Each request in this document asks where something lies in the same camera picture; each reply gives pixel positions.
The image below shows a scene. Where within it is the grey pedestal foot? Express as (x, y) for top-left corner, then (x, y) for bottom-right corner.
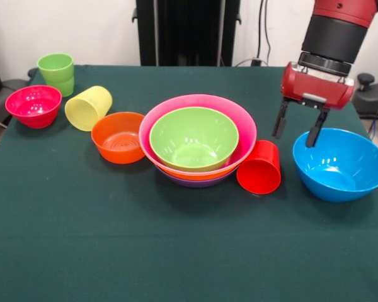
(352, 73), (378, 118)
(0, 78), (29, 123)

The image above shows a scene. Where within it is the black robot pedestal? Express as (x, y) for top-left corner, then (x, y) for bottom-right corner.
(132, 0), (243, 67)

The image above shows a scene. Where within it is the small crimson bowl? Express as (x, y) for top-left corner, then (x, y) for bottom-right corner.
(4, 84), (63, 130)

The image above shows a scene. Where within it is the blue bowl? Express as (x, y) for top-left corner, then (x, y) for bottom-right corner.
(292, 127), (378, 203)

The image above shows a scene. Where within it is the light green bowl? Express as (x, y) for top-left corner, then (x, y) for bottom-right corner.
(149, 106), (240, 172)

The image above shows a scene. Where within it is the purple bowl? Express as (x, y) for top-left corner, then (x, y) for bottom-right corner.
(156, 165), (231, 189)

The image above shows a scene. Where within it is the small orange-red bowl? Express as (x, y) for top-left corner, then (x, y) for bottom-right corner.
(90, 111), (147, 165)

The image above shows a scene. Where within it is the green cup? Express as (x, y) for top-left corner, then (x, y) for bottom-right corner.
(37, 52), (75, 98)

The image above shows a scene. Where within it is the large pink bowl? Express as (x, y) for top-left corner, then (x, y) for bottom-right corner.
(138, 93), (258, 177)

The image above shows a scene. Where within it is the dark green tablecloth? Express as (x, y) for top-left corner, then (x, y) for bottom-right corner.
(0, 64), (378, 302)

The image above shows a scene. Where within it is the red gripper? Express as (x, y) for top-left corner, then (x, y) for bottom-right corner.
(272, 62), (356, 148)

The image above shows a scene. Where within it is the large orange bowl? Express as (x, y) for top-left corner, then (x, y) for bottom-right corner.
(146, 155), (238, 182)

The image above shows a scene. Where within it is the red cup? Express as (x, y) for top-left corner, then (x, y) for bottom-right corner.
(236, 140), (282, 195)

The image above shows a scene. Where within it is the yellow cup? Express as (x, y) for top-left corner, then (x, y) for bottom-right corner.
(64, 85), (113, 132)

